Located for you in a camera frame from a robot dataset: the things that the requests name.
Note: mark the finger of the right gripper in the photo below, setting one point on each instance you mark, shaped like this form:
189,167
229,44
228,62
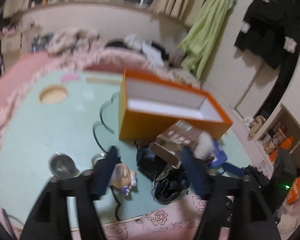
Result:
234,170

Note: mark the green hanging garment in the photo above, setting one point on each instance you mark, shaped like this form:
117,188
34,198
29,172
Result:
200,41

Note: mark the orange cardboard box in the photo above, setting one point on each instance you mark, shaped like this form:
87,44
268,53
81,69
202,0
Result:
149,105

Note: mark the white fur pompom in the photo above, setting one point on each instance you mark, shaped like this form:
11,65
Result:
204,147

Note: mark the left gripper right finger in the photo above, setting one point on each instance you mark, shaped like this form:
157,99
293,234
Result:
231,203

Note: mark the brown printed small carton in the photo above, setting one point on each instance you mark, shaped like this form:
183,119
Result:
169,144

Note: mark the black hanging garment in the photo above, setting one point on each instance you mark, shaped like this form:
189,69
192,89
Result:
271,30

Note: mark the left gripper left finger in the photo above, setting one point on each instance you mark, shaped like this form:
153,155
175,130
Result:
49,217

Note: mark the silver tape roll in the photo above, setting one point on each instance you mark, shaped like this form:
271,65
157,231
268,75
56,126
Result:
62,166

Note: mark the white-haired figurine keychain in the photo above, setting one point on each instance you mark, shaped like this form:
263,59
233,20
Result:
122,178

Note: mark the orange bottle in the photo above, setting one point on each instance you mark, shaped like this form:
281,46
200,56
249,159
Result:
286,145

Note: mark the cream knit sweater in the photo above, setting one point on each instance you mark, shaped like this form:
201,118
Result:
67,38

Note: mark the blue tin box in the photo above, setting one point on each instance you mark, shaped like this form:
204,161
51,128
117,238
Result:
219,156

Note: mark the pink bed quilt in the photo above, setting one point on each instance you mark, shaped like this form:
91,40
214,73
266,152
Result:
19,78

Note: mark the black lace doll dress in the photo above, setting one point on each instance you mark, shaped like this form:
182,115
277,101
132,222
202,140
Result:
168,183

